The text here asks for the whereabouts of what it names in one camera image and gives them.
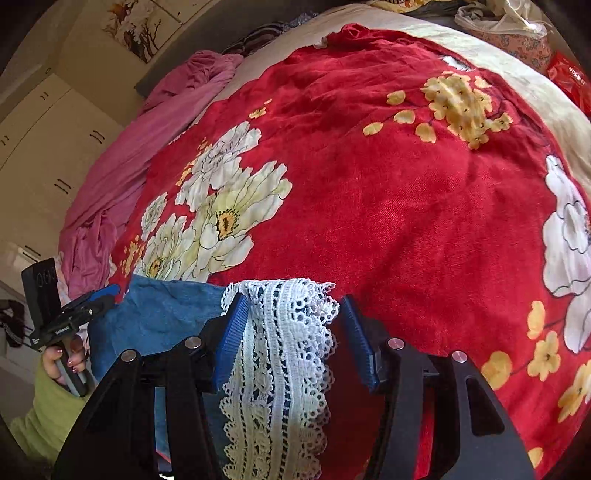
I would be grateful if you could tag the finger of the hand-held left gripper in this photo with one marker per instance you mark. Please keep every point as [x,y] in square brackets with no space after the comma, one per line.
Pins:
[106,293]
[87,309]

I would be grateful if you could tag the striped pillow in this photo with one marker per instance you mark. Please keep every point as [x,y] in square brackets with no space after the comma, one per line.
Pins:
[263,38]

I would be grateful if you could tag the white curtain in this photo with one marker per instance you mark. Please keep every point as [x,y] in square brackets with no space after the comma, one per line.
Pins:
[498,16]

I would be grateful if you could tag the red packet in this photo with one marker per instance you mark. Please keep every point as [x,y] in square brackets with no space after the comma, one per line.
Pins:
[570,78]

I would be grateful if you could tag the person's left forearm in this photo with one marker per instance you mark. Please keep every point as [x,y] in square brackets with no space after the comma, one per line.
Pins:
[41,415]

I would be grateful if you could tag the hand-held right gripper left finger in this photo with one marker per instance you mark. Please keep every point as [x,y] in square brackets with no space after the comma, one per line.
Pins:
[228,341]

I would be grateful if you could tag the cream wardrobe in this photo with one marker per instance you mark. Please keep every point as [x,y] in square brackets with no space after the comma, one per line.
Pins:
[46,152]

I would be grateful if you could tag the dark object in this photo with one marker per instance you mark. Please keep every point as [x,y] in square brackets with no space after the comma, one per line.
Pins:
[11,323]

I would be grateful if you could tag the purple floral cloth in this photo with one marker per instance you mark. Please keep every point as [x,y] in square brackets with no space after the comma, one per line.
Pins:
[302,19]

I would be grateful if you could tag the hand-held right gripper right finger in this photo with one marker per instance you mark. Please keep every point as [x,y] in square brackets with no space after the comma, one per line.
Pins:
[360,341]

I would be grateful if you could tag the grey headboard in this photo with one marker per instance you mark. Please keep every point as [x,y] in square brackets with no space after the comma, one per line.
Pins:
[184,50]

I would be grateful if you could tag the pink floral cloth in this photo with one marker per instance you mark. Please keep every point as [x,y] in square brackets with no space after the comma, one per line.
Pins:
[521,46]

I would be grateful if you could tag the person's left hand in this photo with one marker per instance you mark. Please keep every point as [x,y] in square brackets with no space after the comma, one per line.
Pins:
[51,364]

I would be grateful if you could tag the red floral blanket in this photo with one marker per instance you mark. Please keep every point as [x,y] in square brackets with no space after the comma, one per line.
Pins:
[369,184]

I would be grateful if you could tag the wall picture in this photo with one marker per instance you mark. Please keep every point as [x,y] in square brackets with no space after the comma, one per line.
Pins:
[147,27]

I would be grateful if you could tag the pink bed sheet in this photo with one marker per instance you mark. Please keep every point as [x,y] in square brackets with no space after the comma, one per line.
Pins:
[129,161]

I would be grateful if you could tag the blue denim pants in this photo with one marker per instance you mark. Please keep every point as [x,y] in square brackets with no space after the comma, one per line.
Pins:
[161,314]

